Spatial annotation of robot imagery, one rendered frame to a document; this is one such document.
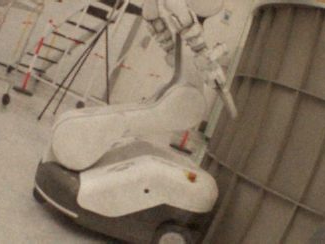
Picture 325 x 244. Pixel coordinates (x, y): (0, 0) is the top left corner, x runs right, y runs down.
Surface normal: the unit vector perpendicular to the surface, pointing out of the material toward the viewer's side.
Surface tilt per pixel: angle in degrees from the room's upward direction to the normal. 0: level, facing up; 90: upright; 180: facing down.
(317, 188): 90
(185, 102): 90
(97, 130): 90
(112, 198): 90
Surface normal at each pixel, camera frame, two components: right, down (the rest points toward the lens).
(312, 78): -0.78, -0.28
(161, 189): 0.18, 0.13
